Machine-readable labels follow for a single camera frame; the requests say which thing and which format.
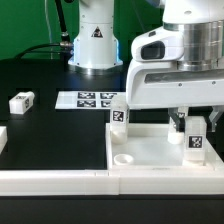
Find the white marker tag sheet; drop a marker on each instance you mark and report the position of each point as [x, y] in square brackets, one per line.
[74, 100]

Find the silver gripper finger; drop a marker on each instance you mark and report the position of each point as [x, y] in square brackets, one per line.
[178, 118]
[215, 115]

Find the white square table top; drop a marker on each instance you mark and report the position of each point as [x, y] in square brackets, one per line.
[147, 147]

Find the white block left edge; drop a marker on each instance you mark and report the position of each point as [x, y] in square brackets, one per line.
[3, 137]

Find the white U-shaped obstacle fence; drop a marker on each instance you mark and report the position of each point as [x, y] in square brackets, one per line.
[184, 181]

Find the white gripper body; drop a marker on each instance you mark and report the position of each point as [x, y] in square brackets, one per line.
[176, 66]

